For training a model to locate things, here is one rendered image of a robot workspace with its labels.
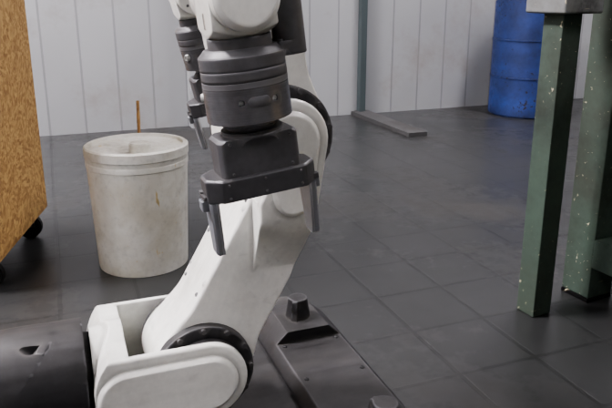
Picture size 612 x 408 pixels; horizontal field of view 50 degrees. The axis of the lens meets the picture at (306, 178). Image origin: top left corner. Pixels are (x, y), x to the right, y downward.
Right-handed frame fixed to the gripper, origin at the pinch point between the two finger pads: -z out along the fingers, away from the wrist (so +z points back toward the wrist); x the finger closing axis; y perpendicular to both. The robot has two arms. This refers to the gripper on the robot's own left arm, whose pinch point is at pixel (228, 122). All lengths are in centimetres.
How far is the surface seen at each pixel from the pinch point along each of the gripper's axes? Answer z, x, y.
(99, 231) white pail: -40, -32, 74
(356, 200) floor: -80, 61, 111
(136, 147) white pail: -19, -14, 70
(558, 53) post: -12, 79, 9
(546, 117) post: -27, 75, 10
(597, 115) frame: -33, 93, 14
